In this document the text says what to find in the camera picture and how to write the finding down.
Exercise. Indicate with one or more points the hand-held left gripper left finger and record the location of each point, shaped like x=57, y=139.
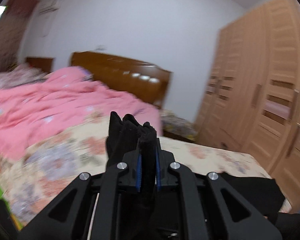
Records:
x=137, y=172

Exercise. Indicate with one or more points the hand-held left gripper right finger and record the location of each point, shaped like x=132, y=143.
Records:
x=158, y=172

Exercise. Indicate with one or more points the black pants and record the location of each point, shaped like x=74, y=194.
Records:
x=147, y=150

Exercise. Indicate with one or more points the floral covered nightstand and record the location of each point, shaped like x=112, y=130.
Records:
x=177, y=126

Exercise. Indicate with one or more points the cream floral bedsheet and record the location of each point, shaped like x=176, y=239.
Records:
x=72, y=150

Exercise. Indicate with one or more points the large wooden headboard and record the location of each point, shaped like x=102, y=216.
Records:
x=120, y=72

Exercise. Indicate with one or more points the pink quilt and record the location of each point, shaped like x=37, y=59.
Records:
x=65, y=100

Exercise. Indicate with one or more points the purple pillow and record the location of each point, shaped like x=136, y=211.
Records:
x=87, y=74

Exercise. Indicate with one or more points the light wooden wardrobe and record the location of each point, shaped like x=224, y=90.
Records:
x=255, y=80

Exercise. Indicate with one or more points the small wooden headboard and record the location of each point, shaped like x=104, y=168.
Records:
x=41, y=63

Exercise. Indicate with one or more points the pale floral bed cover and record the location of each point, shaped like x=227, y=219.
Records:
x=15, y=76

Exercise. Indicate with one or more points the white air conditioner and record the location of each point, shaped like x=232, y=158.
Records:
x=49, y=7

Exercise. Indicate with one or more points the brown patterned curtain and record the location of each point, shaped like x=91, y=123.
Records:
x=10, y=35

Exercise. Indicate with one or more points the white wall socket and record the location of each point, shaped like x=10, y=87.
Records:
x=99, y=47

